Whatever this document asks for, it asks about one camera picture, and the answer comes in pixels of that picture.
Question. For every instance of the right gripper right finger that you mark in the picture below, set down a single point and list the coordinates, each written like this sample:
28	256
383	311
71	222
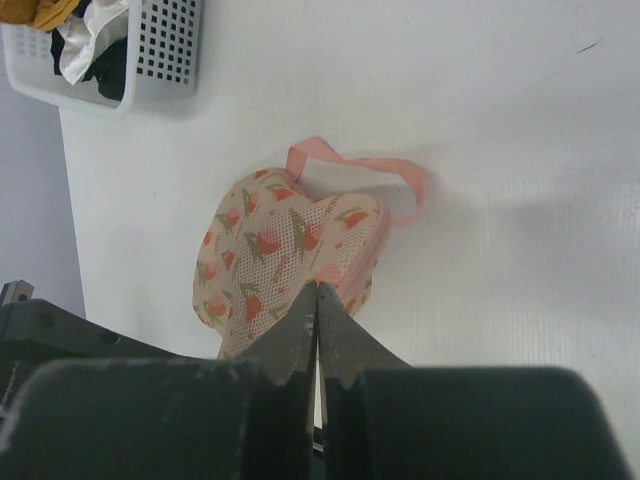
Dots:
385	419

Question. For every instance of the black garment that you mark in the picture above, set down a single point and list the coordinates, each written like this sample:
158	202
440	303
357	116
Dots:
109	69

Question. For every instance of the white plastic basket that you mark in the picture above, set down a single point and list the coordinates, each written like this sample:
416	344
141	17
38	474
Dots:
161	62

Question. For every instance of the floral mesh laundry bag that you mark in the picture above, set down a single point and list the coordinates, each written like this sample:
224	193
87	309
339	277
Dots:
268	239

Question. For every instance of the white satin garment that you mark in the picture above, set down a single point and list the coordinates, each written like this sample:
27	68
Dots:
86	37

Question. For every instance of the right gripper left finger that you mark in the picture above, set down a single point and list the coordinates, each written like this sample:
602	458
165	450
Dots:
167	418

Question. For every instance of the mustard yellow garment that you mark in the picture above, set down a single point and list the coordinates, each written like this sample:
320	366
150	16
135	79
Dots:
42	15

